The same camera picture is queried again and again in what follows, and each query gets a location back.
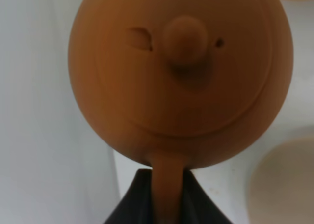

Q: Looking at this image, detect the beige teapot saucer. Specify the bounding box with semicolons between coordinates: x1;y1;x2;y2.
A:
248;137;314;224

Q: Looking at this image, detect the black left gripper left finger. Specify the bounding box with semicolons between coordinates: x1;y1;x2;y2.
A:
105;169;154;224

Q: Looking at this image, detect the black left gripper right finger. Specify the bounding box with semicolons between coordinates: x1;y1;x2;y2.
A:
180;170;232;224

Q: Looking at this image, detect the brown clay teapot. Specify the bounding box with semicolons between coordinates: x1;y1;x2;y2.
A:
68;0;293;224

